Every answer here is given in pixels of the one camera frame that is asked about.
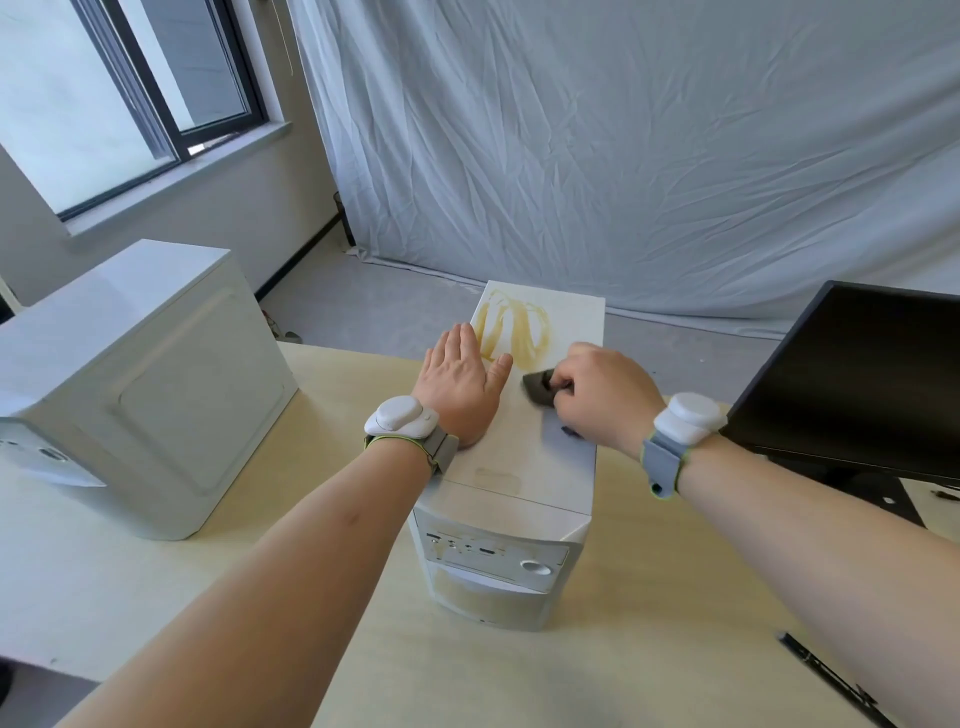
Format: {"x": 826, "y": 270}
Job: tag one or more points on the person's right fingers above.
{"x": 574, "y": 371}

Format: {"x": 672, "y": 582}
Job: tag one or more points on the person's left thumb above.
{"x": 501, "y": 367}

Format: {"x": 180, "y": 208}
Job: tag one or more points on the person's right forearm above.
{"x": 825, "y": 555}

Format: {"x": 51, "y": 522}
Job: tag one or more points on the black pen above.
{"x": 825, "y": 666}

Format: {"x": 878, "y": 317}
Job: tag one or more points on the dark framed window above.
{"x": 112, "y": 97}

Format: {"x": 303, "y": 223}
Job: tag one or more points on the white stained computer tower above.
{"x": 517, "y": 457}

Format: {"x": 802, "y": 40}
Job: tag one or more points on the white computer case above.
{"x": 150, "y": 390}

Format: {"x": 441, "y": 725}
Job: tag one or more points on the black monitor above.
{"x": 862, "y": 367}

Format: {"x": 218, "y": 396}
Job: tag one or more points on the person's left hand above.
{"x": 457, "y": 390}

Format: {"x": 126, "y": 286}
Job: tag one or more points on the black backdrop stand foot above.
{"x": 345, "y": 221}

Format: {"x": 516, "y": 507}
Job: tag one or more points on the person's left forearm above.
{"x": 285, "y": 585}

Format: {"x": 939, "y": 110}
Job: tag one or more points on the white backdrop cloth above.
{"x": 637, "y": 150}

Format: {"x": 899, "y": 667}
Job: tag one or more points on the black scraper tool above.
{"x": 538, "y": 386}

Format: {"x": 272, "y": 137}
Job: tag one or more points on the person's right hand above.
{"x": 615, "y": 401}

